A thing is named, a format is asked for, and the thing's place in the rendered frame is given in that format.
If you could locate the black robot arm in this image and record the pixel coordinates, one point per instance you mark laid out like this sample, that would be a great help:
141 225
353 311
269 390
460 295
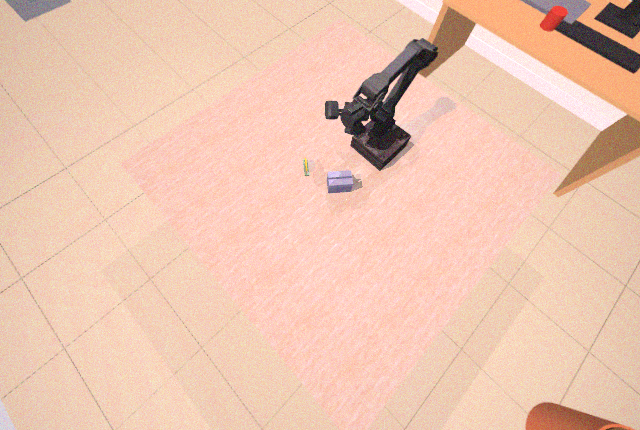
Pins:
416 55

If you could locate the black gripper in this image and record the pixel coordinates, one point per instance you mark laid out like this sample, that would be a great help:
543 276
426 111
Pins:
332 109

